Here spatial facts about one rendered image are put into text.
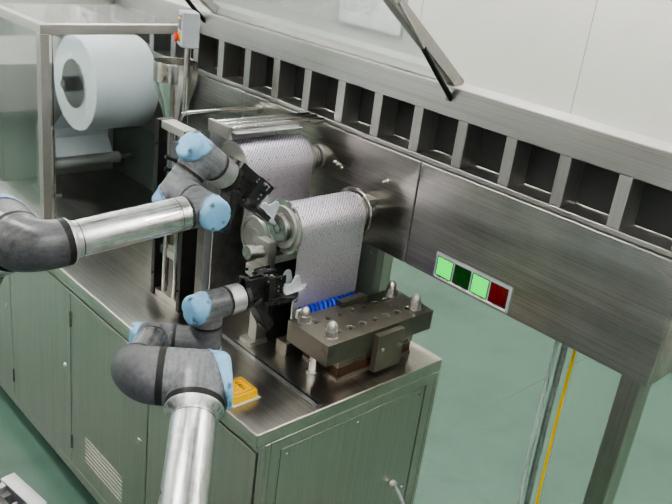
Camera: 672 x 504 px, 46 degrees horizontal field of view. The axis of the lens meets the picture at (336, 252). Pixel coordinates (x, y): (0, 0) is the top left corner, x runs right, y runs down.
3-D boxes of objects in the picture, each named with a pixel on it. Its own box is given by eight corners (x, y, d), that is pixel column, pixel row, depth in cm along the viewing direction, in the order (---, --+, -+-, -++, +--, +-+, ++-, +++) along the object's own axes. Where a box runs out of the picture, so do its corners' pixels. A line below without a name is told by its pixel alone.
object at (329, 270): (290, 312, 215) (297, 250, 208) (353, 293, 231) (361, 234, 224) (291, 313, 215) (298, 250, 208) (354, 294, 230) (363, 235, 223)
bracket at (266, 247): (237, 340, 223) (246, 239, 211) (256, 334, 227) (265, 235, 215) (248, 348, 219) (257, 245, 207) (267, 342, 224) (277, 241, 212)
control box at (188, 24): (171, 43, 235) (172, 8, 231) (193, 44, 238) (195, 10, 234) (175, 47, 229) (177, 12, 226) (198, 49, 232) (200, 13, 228)
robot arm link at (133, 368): (93, 408, 151) (131, 356, 200) (152, 412, 153) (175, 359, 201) (98, 348, 151) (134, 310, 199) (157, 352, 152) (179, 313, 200)
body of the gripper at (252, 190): (276, 189, 200) (248, 164, 191) (256, 217, 199) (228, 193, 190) (258, 180, 205) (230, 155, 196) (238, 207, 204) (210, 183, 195)
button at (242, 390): (217, 392, 198) (218, 383, 197) (240, 384, 202) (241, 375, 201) (234, 406, 193) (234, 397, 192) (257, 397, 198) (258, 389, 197)
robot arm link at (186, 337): (176, 350, 203) (178, 312, 198) (221, 353, 204) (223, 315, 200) (173, 367, 195) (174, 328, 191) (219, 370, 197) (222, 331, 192)
